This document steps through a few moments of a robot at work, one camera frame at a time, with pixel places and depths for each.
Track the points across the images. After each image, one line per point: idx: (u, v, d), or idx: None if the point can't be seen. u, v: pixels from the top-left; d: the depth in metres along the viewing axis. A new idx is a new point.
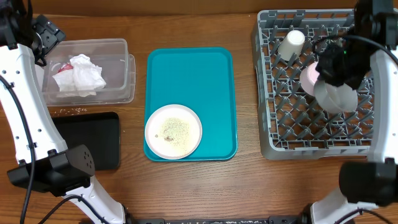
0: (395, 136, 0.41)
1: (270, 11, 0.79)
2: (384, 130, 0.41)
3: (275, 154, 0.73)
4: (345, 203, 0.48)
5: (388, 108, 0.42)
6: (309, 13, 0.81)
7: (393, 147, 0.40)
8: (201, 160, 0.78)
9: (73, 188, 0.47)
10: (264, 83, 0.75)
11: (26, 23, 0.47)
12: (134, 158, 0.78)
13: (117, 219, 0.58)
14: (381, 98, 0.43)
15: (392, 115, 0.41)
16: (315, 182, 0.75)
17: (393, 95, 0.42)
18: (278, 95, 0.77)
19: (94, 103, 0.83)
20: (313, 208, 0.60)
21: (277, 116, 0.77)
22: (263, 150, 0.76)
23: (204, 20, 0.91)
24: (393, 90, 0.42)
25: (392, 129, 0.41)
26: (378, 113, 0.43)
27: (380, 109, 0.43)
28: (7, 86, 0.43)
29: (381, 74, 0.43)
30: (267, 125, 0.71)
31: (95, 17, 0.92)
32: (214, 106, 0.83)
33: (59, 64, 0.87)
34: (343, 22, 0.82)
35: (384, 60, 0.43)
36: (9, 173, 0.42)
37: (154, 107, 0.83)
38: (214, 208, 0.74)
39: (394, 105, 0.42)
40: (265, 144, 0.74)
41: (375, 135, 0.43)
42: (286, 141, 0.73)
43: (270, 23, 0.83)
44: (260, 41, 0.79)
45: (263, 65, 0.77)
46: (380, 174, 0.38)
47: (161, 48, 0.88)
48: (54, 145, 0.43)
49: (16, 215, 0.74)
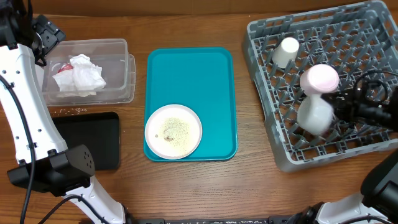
0: None
1: (258, 21, 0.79)
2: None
3: (290, 166, 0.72)
4: (357, 207, 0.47)
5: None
6: (296, 17, 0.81)
7: None
8: (201, 160, 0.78)
9: (73, 188, 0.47)
10: (267, 94, 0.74)
11: (26, 23, 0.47)
12: (134, 158, 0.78)
13: (117, 219, 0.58)
14: None
15: None
16: (315, 182, 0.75)
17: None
18: (282, 104, 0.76)
19: (94, 103, 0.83)
20: (324, 206, 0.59)
21: (286, 126, 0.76)
22: (277, 162, 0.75)
23: (204, 20, 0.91)
24: None
25: None
26: None
27: None
28: (7, 86, 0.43)
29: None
30: (281, 138, 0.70)
31: (95, 18, 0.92)
32: (214, 106, 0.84)
33: (59, 64, 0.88)
34: (329, 20, 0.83)
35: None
36: (9, 173, 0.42)
37: (154, 107, 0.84)
38: (215, 208, 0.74)
39: None
40: (280, 156, 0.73)
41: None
42: (301, 150, 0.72)
43: (260, 32, 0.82)
44: (255, 53, 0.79)
45: (262, 76, 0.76)
46: None
47: (160, 48, 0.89)
48: (54, 145, 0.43)
49: (16, 215, 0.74)
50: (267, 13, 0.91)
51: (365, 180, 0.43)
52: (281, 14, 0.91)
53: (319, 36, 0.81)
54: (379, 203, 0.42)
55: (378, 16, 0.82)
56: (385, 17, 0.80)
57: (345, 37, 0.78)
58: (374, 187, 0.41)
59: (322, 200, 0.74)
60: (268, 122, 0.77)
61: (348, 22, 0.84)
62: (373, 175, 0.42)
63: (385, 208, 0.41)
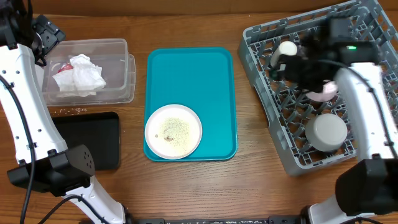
0: (374, 135, 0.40)
1: (254, 27, 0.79)
2: (363, 134, 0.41)
3: (298, 171, 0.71)
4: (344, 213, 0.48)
5: (361, 114, 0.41)
6: (291, 20, 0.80)
7: (375, 145, 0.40)
8: (201, 160, 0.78)
9: (73, 188, 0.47)
10: (271, 99, 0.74)
11: (26, 23, 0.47)
12: (134, 158, 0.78)
13: (117, 219, 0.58)
14: (356, 117, 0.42)
15: (365, 116, 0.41)
16: (315, 182, 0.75)
17: (365, 110, 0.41)
18: (284, 108, 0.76)
19: (94, 103, 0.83)
20: (312, 211, 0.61)
21: (290, 130, 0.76)
22: (285, 165, 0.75)
23: (204, 20, 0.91)
24: (364, 105, 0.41)
25: (370, 128, 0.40)
26: (356, 124, 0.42)
27: (356, 119, 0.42)
28: (7, 86, 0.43)
29: (346, 86, 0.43)
30: (289, 143, 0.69)
31: (95, 18, 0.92)
32: (214, 106, 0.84)
33: (59, 64, 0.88)
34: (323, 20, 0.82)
35: (345, 75, 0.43)
36: (9, 173, 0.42)
37: (154, 107, 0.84)
38: (215, 208, 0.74)
39: (365, 109, 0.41)
40: (288, 161, 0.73)
41: (357, 140, 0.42)
42: (308, 154, 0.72)
43: (255, 38, 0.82)
44: (254, 59, 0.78)
45: (263, 81, 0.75)
46: (370, 170, 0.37)
47: (161, 48, 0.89)
48: (54, 145, 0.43)
49: (16, 215, 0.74)
50: (266, 13, 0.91)
51: (342, 195, 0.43)
52: (281, 14, 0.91)
53: None
54: (361, 211, 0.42)
55: (370, 12, 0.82)
56: (377, 12, 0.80)
57: None
58: (351, 203, 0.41)
59: (321, 200, 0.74)
60: (273, 129, 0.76)
61: None
62: (345, 190, 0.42)
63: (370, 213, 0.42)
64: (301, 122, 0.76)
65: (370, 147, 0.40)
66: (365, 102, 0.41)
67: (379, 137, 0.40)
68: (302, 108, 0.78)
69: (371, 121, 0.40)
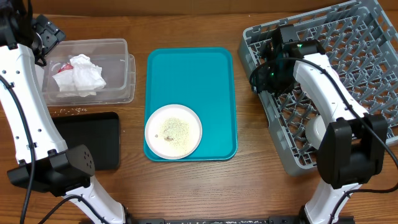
0: (335, 104, 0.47)
1: (254, 27, 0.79)
2: (326, 106, 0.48)
3: (298, 171, 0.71)
4: (333, 191, 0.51)
5: (320, 91, 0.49)
6: (291, 20, 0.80)
7: (338, 112, 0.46)
8: (201, 160, 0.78)
9: (73, 188, 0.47)
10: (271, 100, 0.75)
11: (26, 23, 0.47)
12: (134, 158, 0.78)
13: (117, 219, 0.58)
14: (317, 95, 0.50)
15: (323, 91, 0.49)
16: (315, 182, 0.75)
17: (323, 87, 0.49)
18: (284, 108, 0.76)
19: (94, 103, 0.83)
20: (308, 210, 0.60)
21: (290, 130, 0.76)
22: (285, 165, 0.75)
23: (204, 20, 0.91)
24: (321, 84, 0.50)
25: (330, 99, 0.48)
26: (318, 102, 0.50)
27: (318, 98, 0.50)
28: (7, 86, 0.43)
29: (303, 74, 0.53)
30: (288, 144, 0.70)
31: (95, 17, 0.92)
32: (214, 106, 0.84)
33: (59, 64, 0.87)
34: (323, 20, 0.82)
35: (300, 65, 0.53)
36: (9, 173, 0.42)
37: (154, 107, 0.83)
38: (214, 208, 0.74)
39: (323, 86, 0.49)
40: (288, 161, 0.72)
41: (325, 115, 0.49)
42: (308, 154, 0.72)
43: (255, 38, 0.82)
44: (254, 59, 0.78)
45: None
46: (337, 129, 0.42)
47: (161, 48, 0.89)
48: (54, 145, 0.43)
49: (16, 215, 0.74)
50: (266, 13, 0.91)
51: (323, 168, 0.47)
52: (281, 14, 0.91)
53: (314, 37, 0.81)
54: (344, 180, 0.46)
55: (370, 12, 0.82)
56: (377, 12, 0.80)
57: (341, 36, 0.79)
58: (331, 172, 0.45)
59: None
60: (273, 129, 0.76)
61: (342, 20, 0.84)
62: (324, 162, 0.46)
63: (351, 178, 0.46)
64: (302, 122, 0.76)
65: (334, 114, 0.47)
66: (320, 80, 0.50)
67: (339, 105, 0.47)
68: (302, 108, 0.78)
69: (330, 94, 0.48)
